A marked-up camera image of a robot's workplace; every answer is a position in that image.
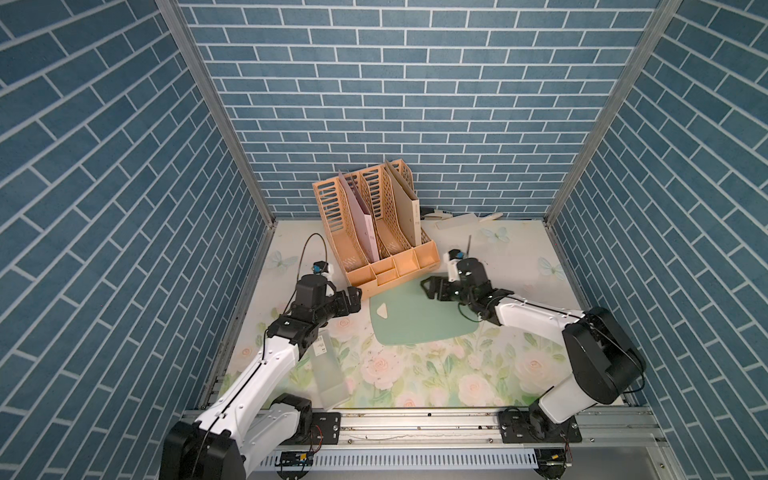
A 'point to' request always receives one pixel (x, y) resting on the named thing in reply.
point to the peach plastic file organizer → (399, 260)
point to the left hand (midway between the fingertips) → (354, 292)
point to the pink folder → (361, 217)
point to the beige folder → (409, 206)
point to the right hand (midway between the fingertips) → (429, 285)
